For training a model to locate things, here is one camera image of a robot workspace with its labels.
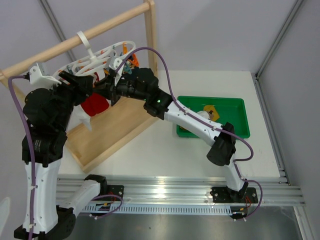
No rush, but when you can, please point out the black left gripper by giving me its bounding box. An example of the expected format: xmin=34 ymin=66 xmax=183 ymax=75
xmin=45 ymin=69 xmax=94 ymax=130

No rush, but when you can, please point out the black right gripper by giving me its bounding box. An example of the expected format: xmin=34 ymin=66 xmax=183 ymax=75
xmin=93 ymin=74 xmax=148 ymax=104

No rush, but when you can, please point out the white plastic clip hanger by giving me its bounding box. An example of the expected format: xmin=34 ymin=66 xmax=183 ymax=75
xmin=53 ymin=31 xmax=137 ymax=79

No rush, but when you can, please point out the white sock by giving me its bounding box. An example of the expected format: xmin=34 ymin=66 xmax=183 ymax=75
xmin=197 ymin=110 xmax=211 ymax=120
xmin=73 ymin=105 xmax=92 ymax=132

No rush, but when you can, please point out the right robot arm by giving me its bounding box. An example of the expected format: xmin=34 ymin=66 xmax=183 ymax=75
xmin=102 ymin=68 xmax=247 ymax=202

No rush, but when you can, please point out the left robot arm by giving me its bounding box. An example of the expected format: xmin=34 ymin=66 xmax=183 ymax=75
xmin=14 ymin=71 xmax=109 ymax=240

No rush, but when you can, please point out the red sock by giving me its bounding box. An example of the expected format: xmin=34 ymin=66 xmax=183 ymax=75
xmin=80 ymin=92 xmax=110 ymax=117

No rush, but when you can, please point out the wooden drying rack stand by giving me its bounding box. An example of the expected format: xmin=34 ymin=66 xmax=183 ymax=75
xmin=0 ymin=0 xmax=157 ymax=173

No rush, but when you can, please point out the green plastic tray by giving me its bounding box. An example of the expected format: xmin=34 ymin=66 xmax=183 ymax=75
xmin=177 ymin=96 xmax=251 ymax=139

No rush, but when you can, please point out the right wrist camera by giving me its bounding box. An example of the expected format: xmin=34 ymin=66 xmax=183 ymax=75
xmin=109 ymin=56 xmax=125 ymax=86

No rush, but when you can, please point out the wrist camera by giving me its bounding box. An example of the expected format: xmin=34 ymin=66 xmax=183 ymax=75
xmin=109 ymin=56 xmax=125 ymax=86
xmin=25 ymin=62 xmax=61 ymax=89

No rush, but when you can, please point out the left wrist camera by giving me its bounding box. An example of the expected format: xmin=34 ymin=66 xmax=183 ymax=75
xmin=25 ymin=62 xmax=61 ymax=89

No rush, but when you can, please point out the aluminium mounting rail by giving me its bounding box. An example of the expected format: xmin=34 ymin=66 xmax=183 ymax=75
xmin=53 ymin=174 xmax=307 ymax=216

